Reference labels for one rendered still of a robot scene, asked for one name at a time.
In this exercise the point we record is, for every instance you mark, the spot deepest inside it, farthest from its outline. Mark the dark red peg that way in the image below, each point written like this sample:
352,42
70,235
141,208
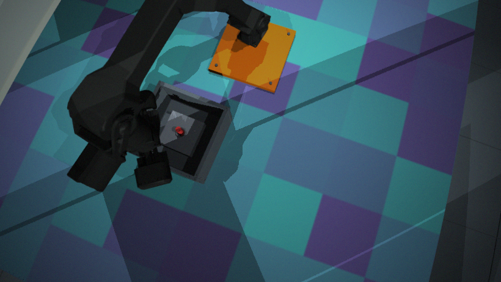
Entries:
180,130

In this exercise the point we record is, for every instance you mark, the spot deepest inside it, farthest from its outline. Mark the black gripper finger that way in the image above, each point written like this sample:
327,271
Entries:
140,161
155,116

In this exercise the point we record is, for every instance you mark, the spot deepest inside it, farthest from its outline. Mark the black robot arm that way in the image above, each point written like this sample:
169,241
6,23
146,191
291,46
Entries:
105,106

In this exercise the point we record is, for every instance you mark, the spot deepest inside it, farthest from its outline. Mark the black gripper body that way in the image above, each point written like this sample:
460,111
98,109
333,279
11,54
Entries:
156,172

